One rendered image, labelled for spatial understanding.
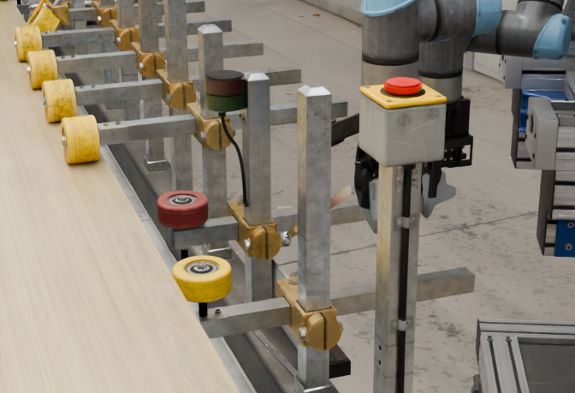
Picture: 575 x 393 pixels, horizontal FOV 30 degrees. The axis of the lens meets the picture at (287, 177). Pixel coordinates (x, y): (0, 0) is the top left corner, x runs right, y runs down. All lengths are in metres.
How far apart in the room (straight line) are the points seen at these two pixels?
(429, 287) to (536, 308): 1.80
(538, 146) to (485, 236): 2.02
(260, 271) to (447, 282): 0.31
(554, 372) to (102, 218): 1.34
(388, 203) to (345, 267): 2.41
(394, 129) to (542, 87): 1.25
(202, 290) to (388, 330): 0.32
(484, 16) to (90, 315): 0.64
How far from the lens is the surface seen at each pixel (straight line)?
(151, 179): 2.37
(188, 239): 1.71
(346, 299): 1.55
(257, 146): 1.64
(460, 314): 3.31
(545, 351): 2.72
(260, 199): 1.67
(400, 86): 1.12
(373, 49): 1.39
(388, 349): 1.23
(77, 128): 1.86
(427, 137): 1.12
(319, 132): 1.39
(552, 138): 1.84
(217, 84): 1.59
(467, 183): 4.32
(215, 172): 1.91
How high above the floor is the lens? 1.54
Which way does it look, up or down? 21 degrees down
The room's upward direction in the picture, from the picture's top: straight up
